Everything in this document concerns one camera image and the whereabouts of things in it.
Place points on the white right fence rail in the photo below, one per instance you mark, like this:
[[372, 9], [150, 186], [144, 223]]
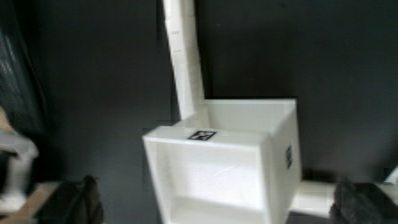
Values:
[[185, 59]]

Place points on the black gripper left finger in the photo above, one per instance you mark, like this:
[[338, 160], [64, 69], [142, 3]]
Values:
[[73, 206]]

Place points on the white drawer cabinet box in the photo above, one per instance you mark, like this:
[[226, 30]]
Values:
[[224, 163]]

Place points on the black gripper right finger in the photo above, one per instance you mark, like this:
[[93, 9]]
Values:
[[363, 205]]

